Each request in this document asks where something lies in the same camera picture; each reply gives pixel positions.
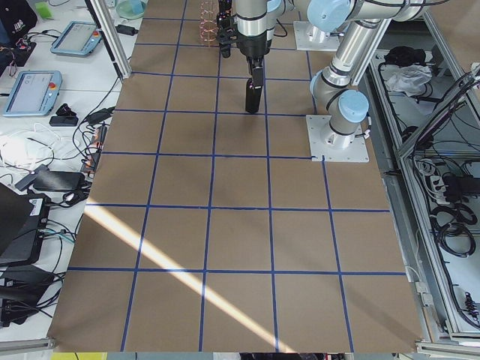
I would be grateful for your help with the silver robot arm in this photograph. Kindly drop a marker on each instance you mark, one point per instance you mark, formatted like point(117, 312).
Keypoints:
point(321, 19)
point(250, 25)

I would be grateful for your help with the aluminium frame post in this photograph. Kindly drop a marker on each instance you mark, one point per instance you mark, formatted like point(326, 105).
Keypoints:
point(101, 16)

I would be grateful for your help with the blue teach pendant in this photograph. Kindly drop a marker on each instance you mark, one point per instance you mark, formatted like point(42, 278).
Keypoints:
point(78, 39)
point(34, 93)

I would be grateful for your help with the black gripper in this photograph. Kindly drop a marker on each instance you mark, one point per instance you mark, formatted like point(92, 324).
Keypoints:
point(253, 46)

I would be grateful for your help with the blue teach pendant far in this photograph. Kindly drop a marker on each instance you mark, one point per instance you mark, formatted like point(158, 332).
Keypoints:
point(78, 39)

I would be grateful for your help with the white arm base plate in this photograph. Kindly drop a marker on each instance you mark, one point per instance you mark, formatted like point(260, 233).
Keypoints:
point(310, 38)
point(328, 146)

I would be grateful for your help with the black webcam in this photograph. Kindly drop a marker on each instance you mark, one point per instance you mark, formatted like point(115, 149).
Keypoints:
point(64, 117)

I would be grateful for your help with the black power adapter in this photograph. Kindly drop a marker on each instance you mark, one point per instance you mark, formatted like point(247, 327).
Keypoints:
point(126, 30)

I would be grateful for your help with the black power brick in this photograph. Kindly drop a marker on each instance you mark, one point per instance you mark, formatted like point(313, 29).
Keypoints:
point(44, 179)

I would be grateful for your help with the dark wine bottle in basket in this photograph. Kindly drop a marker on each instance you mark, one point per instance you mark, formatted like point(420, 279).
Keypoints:
point(224, 32)

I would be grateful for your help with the copper wire wine basket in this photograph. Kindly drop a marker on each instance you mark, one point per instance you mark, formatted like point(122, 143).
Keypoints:
point(207, 22)

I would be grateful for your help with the black laptop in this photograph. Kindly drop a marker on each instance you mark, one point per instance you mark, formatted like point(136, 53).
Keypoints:
point(23, 217)

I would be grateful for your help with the green glass bowl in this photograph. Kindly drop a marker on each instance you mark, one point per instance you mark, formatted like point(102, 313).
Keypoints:
point(130, 9)

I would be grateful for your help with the dark wine bottle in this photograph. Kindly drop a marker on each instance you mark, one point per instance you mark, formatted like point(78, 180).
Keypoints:
point(224, 32)
point(253, 95)

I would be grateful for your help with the white crumpled cloth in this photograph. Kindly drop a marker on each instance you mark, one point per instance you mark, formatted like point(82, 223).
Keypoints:
point(410, 80)

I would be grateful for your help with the blue teach pendant near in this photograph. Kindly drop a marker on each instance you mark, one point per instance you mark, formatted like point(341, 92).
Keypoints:
point(34, 93)

